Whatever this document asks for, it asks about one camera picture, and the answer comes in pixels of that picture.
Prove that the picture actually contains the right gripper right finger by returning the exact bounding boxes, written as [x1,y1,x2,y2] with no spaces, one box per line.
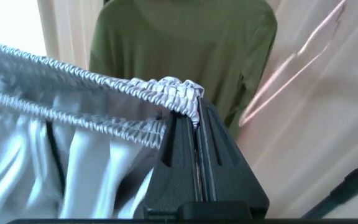
[196,97,270,219]

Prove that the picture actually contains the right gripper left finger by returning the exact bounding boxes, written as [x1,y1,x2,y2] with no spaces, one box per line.
[134,110,203,219]

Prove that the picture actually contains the green printed shirt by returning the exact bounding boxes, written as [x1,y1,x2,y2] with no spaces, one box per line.
[88,0,278,139]

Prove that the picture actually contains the pale grey shorts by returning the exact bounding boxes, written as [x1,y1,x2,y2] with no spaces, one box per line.
[0,37,205,220]

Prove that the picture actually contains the pink clothes hanger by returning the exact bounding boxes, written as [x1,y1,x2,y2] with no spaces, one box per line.
[238,0,347,128]

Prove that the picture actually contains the black clothes rack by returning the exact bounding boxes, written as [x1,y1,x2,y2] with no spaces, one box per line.
[303,158,358,218]

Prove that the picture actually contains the beige curtain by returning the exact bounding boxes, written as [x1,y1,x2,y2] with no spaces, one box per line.
[37,0,358,218]

